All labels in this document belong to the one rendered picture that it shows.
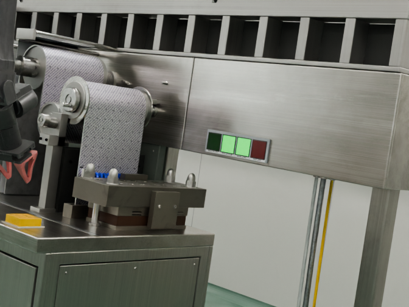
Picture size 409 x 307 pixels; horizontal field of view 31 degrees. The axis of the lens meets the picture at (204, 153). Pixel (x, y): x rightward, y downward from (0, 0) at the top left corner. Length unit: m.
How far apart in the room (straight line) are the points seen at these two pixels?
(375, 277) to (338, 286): 2.67
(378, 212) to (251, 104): 0.48
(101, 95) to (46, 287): 0.64
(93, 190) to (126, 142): 0.28
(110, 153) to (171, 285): 0.45
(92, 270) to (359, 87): 0.86
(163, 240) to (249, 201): 3.08
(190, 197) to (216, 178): 3.13
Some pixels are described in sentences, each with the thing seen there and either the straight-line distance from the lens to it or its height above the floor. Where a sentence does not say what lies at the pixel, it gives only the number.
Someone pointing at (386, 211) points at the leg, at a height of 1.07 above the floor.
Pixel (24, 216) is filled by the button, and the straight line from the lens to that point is 2.08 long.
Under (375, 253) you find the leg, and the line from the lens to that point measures 2.17.
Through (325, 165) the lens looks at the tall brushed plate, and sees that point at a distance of 2.07.
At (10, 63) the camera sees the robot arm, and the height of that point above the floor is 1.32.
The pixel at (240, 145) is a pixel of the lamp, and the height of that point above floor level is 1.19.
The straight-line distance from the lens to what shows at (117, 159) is 2.37.
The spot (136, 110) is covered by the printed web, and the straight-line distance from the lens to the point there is 2.40.
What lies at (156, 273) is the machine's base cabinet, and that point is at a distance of 2.22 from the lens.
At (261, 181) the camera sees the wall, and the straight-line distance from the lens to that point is 5.19.
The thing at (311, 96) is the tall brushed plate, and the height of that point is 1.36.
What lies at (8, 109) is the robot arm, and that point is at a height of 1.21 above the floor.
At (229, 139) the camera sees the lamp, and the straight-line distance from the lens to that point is 2.27.
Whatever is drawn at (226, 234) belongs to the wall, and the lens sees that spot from 5.40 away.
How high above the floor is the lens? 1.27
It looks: 3 degrees down
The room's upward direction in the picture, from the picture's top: 8 degrees clockwise
